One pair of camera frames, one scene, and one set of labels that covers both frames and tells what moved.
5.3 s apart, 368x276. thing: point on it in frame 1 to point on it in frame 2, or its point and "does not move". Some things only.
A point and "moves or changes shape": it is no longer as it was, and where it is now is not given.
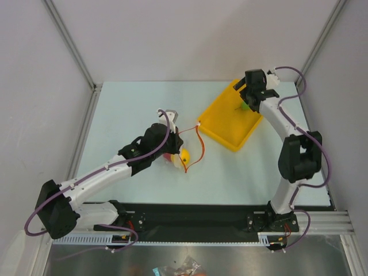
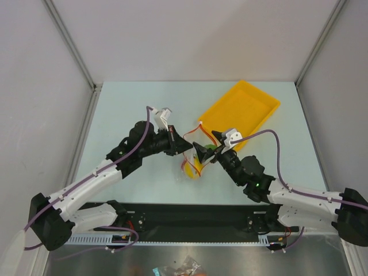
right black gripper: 251,98 to 215,152
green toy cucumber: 244,106 to 213,146
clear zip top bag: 192,148 moves or changes shape
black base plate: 190,219 does not move
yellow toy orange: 184,156 to 198,167
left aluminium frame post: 65,34 does not move
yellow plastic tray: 225,121 does not move
